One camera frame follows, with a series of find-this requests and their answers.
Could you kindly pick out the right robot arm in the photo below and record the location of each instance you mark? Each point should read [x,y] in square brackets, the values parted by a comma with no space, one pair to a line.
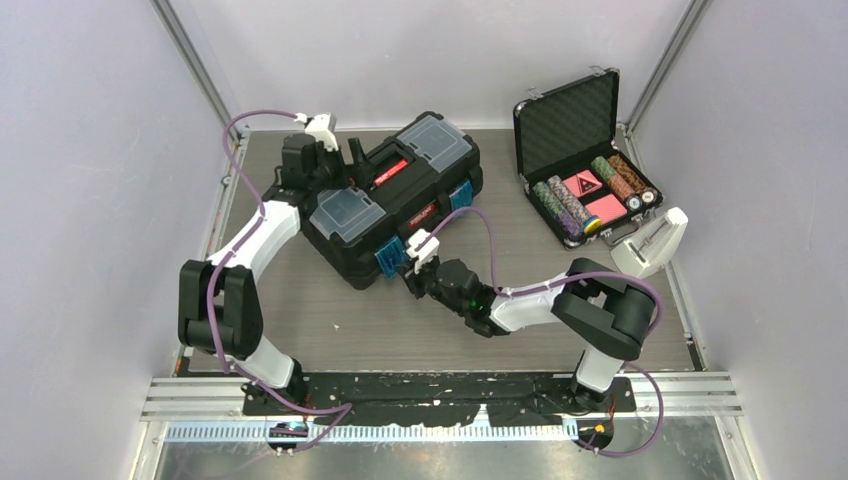
[612,312]

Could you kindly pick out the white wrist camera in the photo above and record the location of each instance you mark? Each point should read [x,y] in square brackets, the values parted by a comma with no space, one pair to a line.
[321,127]
[422,247]

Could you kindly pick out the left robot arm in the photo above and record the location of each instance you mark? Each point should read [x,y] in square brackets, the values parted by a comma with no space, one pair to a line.
[219,309]

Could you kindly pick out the black poker chip case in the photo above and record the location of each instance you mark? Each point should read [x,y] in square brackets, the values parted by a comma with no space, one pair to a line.
[578,181]

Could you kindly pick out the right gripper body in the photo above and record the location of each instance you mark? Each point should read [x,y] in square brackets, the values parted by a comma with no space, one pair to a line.
[427,280]

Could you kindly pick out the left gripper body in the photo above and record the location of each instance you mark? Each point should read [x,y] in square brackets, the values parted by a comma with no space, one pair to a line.
[336,173]

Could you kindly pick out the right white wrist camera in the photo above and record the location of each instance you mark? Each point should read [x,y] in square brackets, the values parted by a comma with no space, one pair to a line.
[422,247]

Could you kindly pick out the black plastic toolbox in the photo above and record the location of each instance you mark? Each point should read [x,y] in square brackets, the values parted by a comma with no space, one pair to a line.
[414,179]

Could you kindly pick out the white stand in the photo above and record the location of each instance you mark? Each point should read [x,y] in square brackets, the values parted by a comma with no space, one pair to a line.
[651,248]

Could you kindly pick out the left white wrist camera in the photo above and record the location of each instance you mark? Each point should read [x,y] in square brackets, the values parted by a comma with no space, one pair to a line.
[321,127]

